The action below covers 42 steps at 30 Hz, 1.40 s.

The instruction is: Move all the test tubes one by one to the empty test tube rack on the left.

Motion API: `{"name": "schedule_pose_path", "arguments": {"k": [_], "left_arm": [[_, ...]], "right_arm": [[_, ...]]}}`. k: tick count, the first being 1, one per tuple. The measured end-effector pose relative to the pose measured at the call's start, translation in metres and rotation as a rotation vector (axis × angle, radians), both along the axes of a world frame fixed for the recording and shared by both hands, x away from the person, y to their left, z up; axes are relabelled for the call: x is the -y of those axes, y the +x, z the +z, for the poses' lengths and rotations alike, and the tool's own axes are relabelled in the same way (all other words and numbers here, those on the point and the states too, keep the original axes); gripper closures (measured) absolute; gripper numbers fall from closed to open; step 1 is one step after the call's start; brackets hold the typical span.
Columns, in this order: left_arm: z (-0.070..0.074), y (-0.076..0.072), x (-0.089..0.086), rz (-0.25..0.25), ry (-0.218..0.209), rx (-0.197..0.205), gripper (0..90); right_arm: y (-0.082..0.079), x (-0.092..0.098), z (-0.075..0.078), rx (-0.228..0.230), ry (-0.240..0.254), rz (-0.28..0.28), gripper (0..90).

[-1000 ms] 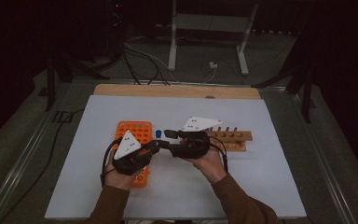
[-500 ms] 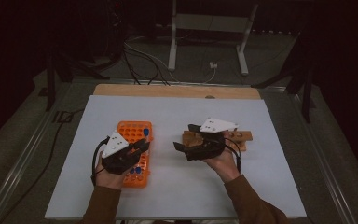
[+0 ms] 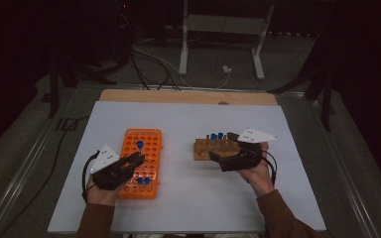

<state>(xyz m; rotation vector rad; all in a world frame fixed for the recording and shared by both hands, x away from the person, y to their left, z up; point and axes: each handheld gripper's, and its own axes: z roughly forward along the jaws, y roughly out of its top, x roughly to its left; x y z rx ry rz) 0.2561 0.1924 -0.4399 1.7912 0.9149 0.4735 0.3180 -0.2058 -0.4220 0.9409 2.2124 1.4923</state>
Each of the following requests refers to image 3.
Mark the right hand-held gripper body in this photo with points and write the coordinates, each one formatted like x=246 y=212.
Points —
x=244 y=160

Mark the metal floor rail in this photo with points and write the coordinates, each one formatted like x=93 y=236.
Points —
x=23 y=172
x=350 y=185

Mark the wooden test tube rack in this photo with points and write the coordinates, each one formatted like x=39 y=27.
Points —
x=201 y=150

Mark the white plug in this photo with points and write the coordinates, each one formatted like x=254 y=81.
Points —
x=227 y=69

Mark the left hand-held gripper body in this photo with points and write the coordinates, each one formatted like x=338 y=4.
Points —
x=107 y=177

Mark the black tripod stand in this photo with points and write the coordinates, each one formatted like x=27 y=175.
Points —
x=53 y=92
x=326 y=105

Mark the person's left hand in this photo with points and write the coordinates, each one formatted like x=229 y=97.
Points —
x=102 y=196

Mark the dark power strip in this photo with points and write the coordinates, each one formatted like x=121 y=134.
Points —
x=291 y=33

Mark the blue-capped clear tube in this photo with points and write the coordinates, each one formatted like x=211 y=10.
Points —
x=220 y=135
x=140 y=180
x=140 y=144
x=213 y=136
x=147 y=180

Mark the person's right hand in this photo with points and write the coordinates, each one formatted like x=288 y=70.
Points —
x=259 y=178

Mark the white metal stand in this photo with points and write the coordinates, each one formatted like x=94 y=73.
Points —
x=225 y=24

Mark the white table mat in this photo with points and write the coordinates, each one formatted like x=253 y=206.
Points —
x=185 y=198

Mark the orange plastic tube rack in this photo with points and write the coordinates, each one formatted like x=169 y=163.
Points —
x=152 y=145

